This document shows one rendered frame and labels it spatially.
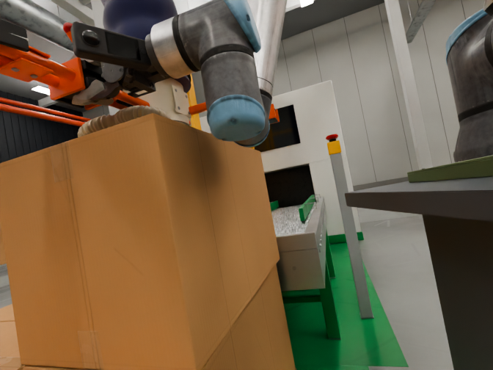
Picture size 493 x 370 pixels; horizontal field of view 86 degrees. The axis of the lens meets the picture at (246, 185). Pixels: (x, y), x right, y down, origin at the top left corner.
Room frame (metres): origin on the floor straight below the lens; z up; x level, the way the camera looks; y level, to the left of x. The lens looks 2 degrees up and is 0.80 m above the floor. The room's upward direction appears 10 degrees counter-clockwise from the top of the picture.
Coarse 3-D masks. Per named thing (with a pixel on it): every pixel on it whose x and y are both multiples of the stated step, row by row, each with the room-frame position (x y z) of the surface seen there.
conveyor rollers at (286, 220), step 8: (280, 208) 3.16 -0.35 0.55; (288, 208) 2.95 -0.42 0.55; (296, 208) 2.75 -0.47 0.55; (312, 208) 2.45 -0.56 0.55; (272, 216) 2.46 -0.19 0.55; (280, 216) 2.35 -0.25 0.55; (288, 216) 2.23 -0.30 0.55; (296, 216) 2.13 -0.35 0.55; (280, 224) 1.81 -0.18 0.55; (288, 224) 1.78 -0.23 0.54; (296, 224) 1.68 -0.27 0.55; (304, 224) 1.66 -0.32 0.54; (280, 232) 1.53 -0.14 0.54; (288, 232) 1.44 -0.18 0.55; (296, 232) 1.41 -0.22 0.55
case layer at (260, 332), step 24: (264, 288) 0.78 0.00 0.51; (0, 312) 0.93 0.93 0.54; (264, 312) 0.75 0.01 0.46; (0, 336) 0.70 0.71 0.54; (240, 336) 0.56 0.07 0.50; (264, 336) 0.71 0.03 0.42; (288, 336) 0.96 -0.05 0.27; (0, 360) 0.56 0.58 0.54; (216, 360) 0.46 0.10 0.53; (240, 360) 0.54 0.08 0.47; (264, 360) 0.68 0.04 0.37; (288, 360) 0.90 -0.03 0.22
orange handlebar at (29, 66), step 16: (0, 48) 0.37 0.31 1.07; (32, 48) 0.41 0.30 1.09; (0, 64) 0.40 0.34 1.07; (16, 64) 0.40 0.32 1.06; (32, 64) 0.40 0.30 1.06; (48, 64) 0.43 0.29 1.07; (32, 80) 0.45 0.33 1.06; (48, 80) 0.47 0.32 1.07; (128, 96) 0.61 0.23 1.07; (192, 112) 0.77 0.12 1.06
